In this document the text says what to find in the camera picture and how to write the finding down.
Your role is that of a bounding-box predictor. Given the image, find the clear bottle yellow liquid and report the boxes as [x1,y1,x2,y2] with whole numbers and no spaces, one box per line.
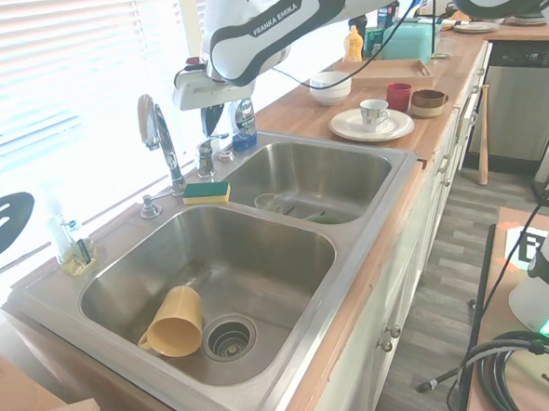
[44,191,99,279]

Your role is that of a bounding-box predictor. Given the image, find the narrow white window blind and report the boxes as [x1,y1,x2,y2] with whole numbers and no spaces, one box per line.
[194,0,343,110]

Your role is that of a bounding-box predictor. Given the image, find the metal sink drain strainer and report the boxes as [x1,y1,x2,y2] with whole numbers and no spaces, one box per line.
[200,312,260,363]

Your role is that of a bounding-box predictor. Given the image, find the stainless steel dishwasher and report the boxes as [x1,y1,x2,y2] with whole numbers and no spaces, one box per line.
[460,35,549,167]

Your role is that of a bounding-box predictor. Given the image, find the white dinner plate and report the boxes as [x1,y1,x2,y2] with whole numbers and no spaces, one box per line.
[328,105,416,146]

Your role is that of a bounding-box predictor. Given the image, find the black stand pole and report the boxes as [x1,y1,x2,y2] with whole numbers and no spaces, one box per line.
[445,223,508,411]

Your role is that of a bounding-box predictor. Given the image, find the wide white window blind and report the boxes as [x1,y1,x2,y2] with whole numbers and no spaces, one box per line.
[0,0,194,161]

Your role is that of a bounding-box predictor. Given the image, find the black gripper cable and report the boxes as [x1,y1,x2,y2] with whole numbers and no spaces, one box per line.
[266,0,446,93]

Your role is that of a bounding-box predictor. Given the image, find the chrome soap dispenser pump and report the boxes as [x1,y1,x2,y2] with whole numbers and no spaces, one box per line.
[138,192,164,220]

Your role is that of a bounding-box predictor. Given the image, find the teal plastic container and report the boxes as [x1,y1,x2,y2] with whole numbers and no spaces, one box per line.
[378,21,445,66]

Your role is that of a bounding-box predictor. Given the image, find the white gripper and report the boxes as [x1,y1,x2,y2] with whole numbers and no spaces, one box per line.
[169,65,254,139]

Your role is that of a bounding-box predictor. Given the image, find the white stacked bowls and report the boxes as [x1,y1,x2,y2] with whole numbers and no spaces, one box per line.
[308,70,355,108]

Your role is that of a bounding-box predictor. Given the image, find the stack of plates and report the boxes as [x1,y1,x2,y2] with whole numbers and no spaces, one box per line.
[503,10,549,30]

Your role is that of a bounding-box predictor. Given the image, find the coiled black cable bundle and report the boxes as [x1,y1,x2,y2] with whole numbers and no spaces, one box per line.
[462,327,549,411]

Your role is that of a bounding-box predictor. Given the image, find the green dish in basin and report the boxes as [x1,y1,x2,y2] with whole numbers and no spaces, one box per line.
[301,208,341,226]

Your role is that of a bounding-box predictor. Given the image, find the blue dish soap bottle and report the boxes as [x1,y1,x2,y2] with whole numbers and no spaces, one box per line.
[227,96,259,153]

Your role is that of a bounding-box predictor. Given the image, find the light wooden board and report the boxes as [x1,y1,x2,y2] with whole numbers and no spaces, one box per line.
[0,335,102,411]

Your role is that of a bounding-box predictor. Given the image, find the dark green box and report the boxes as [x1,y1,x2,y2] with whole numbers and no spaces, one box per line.
[365,26,388,56]

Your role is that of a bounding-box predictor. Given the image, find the yellow plastic mug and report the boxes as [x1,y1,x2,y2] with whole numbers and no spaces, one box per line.
[134,284,206,361]

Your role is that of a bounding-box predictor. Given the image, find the wooden tray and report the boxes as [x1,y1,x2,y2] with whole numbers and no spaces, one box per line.
[331,55,436,95]

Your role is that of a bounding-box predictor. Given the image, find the yellow green sponge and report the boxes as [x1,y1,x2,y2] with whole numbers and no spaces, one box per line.
[181,180,234,206]

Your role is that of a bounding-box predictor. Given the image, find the yellow mustard bottle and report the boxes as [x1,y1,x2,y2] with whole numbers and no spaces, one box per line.
[341,23,367,64]

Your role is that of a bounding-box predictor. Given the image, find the white patterned teacup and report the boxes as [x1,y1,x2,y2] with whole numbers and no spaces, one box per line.
[358,98,392,134]

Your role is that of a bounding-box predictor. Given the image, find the floor cable with plug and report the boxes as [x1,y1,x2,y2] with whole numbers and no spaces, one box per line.
[416,368,471,394]

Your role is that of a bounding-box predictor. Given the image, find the stainless steel double sink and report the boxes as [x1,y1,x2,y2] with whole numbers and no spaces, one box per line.
[0,121,435,411]

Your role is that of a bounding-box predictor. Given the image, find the chrome sink faucet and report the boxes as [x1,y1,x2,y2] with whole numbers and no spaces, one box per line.
[135,91,187,199]

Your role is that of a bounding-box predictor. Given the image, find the chrome faucet lever handle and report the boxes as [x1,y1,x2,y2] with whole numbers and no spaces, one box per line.
[193,132,234,179]

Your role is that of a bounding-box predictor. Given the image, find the red mug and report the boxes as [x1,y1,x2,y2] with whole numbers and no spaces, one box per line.
[384,81,415,113]

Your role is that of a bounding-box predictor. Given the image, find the clear drinking glass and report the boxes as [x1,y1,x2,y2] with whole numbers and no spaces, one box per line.
[253,192,285,217]

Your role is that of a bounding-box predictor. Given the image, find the black white fiducial marker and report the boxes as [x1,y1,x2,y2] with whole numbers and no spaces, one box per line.
[502,225,549,272]

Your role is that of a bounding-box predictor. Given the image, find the white plate with food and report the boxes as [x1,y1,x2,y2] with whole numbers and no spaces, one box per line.
[451,19,501,36]

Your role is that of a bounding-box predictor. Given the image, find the brown ceramic bowl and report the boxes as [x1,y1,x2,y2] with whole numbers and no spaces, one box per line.
[409,87,452,121]

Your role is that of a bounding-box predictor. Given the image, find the black slotted oval object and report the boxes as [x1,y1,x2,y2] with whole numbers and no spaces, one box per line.
[0,191,40,263]

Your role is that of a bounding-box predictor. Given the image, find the white kitchen cabinets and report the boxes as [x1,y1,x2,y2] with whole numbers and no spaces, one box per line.
[264,42,515,411]

